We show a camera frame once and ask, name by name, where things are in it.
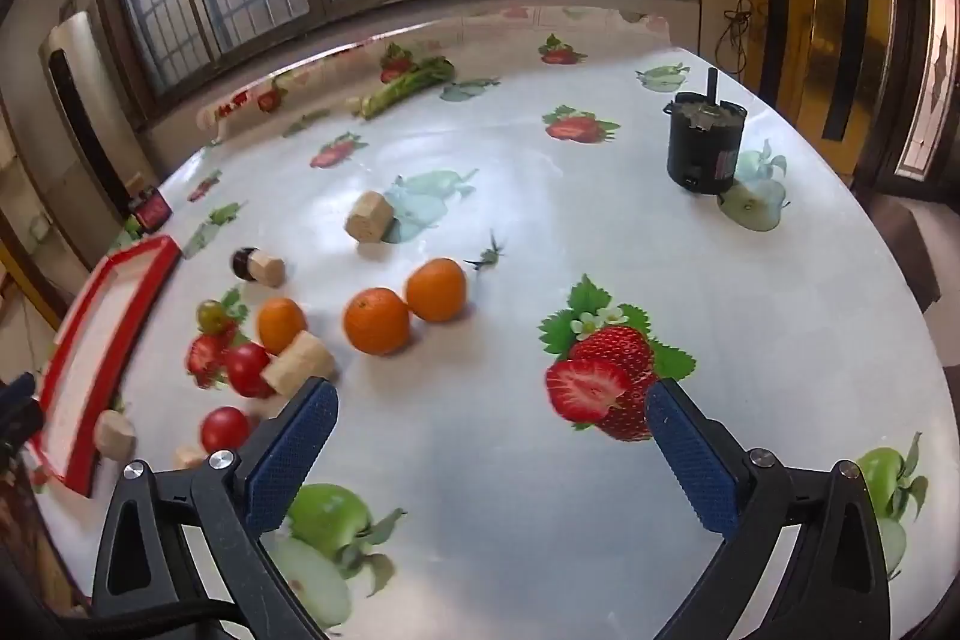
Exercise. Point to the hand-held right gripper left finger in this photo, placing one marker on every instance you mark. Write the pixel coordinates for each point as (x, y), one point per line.
(296, 452)

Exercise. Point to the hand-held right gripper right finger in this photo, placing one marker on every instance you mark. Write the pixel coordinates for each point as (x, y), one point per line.
(694, 460)

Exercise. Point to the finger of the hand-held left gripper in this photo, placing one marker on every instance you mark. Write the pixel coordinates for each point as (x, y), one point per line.
(15, 407)

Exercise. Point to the red cherry tomato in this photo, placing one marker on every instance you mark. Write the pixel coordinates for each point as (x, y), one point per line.
(223, 428)
(247, 368)

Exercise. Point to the red rimmed white tray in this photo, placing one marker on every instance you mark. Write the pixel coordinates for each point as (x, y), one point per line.
(97, 355)

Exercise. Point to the small beige wafer block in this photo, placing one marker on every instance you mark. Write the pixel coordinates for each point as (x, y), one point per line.
(187, 456)

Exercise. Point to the orange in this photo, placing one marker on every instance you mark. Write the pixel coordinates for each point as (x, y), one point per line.
(281, 323)
(437, 289)
(376, 331)

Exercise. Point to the green grape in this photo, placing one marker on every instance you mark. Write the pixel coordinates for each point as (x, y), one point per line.
(212, 312)

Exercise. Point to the black jar with red label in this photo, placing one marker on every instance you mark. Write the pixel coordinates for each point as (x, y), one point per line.
(150, 209)

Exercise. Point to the large beige wafer block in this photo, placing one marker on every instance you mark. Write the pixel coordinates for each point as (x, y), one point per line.
(369, 218)

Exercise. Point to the small green stem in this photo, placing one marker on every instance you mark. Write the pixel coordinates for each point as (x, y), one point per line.
(487, 254)

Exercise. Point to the white standing air conditioner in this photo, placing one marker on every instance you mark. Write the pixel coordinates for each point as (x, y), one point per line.
(79, 108)

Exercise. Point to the fruit print tablecloth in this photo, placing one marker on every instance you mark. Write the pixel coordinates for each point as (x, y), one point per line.
(525, 197)

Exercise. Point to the black cup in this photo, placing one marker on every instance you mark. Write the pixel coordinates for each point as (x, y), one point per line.
(703, 141)

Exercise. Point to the green leafy vegetable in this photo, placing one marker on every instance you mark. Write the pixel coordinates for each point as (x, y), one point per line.
(409, 84)

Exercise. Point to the wooden door with glass panels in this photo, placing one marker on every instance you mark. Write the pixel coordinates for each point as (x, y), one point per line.
(926, 85)

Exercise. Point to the golden door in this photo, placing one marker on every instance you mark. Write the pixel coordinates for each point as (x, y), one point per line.
(814, 3)

